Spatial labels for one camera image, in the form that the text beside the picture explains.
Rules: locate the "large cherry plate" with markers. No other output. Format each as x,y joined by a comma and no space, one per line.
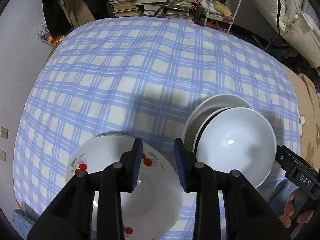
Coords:
154,207

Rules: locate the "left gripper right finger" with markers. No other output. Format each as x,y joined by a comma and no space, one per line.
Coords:
185,165

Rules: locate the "red patterned bowl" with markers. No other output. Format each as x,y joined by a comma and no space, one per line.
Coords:
243,140

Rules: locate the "hanging clothes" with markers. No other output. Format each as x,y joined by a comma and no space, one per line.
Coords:
62,16

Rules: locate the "stack of books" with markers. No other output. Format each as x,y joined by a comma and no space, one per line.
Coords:
125,8

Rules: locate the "beige blanket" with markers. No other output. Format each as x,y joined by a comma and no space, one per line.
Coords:
308,107

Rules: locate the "large white bowl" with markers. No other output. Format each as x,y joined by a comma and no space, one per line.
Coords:
207,113

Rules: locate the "blue checkered tablecloth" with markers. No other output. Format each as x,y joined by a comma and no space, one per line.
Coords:
143,77

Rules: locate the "white utility cart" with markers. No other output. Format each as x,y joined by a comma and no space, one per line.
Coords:
216,14

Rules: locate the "white duvet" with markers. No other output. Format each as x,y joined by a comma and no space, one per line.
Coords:
294,22

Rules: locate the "wall socket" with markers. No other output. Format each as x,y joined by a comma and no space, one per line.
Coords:
4,133

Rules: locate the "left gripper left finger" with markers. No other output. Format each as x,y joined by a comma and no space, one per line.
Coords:
131,161

